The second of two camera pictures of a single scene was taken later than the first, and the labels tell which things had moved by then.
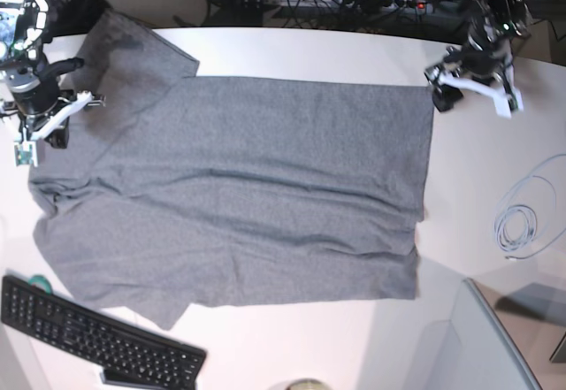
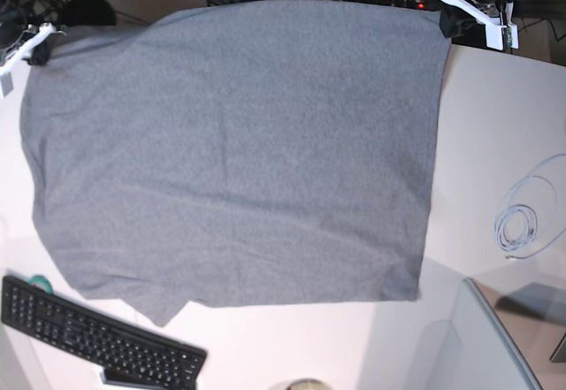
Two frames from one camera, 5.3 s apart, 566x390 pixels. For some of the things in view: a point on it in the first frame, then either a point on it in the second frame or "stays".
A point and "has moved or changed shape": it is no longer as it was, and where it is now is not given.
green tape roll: [44, 279] stays
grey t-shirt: [176, 190] has moved or changed shape
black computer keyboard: [129, 359] stays
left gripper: [36, 91] → [11, 26]
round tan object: [306, 384] stays
